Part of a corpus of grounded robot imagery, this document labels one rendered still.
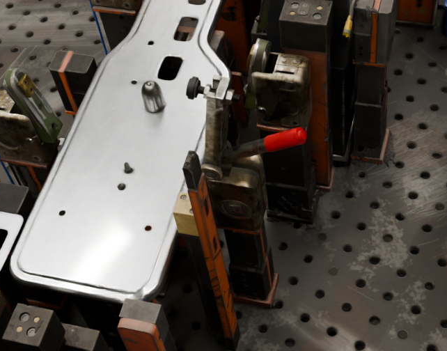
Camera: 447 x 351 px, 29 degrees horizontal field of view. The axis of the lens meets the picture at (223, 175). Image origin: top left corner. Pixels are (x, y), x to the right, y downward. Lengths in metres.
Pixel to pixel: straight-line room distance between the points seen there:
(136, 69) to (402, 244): 0.54
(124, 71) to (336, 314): 0.52
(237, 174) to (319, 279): 0.37
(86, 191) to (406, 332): 0.56
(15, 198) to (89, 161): 0.12
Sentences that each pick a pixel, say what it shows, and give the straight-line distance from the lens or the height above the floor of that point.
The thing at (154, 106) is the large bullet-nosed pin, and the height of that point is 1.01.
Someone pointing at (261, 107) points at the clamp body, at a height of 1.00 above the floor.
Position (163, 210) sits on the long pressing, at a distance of 1.22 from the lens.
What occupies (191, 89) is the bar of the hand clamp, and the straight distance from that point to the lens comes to 1.06.
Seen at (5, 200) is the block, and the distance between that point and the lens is 1.33.
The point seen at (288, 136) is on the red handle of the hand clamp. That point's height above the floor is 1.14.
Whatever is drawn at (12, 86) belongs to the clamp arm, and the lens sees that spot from 1.29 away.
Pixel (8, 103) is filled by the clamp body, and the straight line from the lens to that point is 1.35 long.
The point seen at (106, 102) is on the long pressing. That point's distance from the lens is 1.37.
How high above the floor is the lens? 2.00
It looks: 54 degrees down
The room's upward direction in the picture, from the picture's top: 11 degrees counter-clockwise
